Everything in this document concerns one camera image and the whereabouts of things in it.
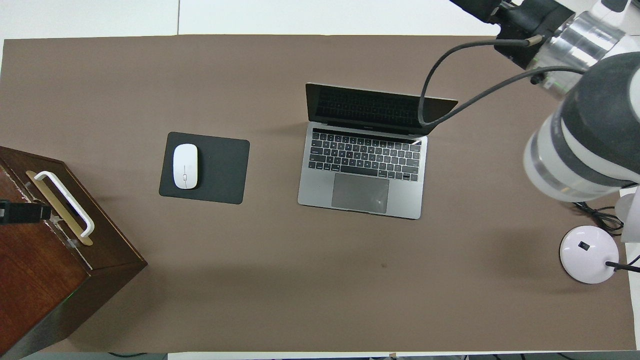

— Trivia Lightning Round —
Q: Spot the white box handle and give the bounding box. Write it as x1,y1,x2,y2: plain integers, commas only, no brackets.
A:
34,171,96,238

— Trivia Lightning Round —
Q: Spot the black lamp power cable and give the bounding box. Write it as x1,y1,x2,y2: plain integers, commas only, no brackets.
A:
575,201,626,236

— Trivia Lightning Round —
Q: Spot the brass handle plate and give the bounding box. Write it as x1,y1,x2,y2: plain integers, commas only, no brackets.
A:
25,170,94,247

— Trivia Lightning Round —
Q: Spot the brown paper table mat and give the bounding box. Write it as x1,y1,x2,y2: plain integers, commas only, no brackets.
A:
0,34,637,353

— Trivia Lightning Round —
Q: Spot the black mouse pad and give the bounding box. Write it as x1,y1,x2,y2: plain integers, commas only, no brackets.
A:
158,131,251,205

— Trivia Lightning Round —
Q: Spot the brown wooden box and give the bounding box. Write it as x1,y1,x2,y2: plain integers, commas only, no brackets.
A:
0,146,148,358

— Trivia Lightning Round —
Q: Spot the grey Apple laptop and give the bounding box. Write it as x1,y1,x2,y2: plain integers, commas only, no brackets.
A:
298,82,459,220

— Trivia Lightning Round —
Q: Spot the white desk lamp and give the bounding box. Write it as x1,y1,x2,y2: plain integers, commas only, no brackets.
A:
559,192,640,285

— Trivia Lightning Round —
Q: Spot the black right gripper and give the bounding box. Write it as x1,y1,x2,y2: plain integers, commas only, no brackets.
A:
450,0,576,69

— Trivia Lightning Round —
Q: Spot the white computer mouse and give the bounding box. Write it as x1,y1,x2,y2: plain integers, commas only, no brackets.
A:
172,143,199,190

